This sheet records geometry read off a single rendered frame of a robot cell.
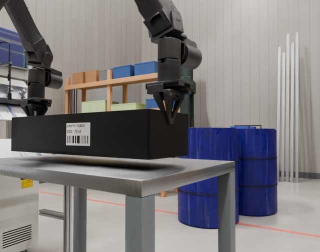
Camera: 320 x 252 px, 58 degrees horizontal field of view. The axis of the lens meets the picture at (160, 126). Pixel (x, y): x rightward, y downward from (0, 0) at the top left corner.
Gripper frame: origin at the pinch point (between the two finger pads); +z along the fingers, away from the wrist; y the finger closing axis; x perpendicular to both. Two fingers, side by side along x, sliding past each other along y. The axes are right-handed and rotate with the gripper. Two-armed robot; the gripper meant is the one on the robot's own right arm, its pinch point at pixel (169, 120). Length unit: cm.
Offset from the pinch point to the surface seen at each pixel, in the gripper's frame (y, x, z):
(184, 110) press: 267, -464, -56
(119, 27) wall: 452, -465, -272
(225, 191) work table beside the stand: -5.1, -22.6, 19.6
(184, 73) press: 279, -485, -139
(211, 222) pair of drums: 79, -194, 81
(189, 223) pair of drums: 100, -189, 84
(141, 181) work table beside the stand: -6.4, 18.5, 11.8
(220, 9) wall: 233, -574, -304
